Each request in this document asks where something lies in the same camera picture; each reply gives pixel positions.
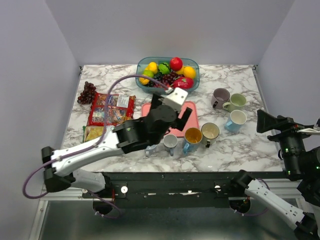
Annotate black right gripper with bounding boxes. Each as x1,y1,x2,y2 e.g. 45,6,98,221
255,107,316,176

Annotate blue-bottom beige mug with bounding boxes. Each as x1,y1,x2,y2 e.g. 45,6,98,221
182,127,203,154

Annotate small grey-purple mug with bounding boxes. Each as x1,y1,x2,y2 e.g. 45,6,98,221
163,134,178,156

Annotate light blue faceted mug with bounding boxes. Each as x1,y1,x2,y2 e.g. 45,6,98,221
224,109,247,133

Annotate cream ceramic mug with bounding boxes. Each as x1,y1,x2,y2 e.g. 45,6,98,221
200,122,220,148

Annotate green ceramic mug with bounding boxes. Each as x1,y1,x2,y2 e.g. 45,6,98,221
222,93,247,113

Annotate grey ceramic mug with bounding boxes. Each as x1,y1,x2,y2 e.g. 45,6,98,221
144,144,158,158

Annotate purple ceramic mug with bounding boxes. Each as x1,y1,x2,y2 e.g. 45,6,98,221
211,88,230,109

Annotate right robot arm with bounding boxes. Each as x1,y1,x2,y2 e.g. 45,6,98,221
230,109,320,240

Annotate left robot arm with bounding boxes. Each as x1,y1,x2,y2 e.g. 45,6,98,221
41,88,192,198

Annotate pink plastic tray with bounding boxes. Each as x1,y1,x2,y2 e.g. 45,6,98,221
141,100,200,138

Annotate red toy dragon fruit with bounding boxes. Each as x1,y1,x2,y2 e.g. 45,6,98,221
171,77,194,89

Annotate dark grapes in container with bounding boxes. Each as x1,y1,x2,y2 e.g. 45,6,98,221
146,71,179,88

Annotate teal plastic fruit container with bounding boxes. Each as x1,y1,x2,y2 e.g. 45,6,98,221
135,56,200,95

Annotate small orange toy fruit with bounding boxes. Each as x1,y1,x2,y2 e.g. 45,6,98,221
139,77,150,86

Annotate green toy watermelon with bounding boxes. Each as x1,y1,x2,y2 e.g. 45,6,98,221
158,62,171,75

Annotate green toy lime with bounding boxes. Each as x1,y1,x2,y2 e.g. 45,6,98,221
143,70,154,78

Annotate red toy apple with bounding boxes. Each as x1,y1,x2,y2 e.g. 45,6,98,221
169,57,183,72

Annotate colourful candy bag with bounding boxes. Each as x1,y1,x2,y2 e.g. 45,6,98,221
87,93,136,127

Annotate yellow toy lemon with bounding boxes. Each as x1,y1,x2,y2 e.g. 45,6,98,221
145,61,158,75

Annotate Chuba cassava chips bag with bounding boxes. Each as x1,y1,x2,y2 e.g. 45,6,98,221
82,125,104,143

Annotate red grape bunch on table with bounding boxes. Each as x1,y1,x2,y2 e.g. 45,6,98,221
77,81,97,105

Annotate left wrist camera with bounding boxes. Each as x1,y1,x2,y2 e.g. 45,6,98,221
162,87,189,112

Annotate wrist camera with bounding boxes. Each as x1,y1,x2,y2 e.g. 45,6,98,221
297,118,320,135
162,87,189,112

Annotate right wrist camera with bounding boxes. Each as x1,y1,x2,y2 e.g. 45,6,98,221
297,118,320,135

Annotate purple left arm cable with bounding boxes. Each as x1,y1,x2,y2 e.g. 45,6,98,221
22,74,173,200

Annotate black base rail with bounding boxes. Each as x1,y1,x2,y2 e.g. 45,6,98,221
82,171,288,210

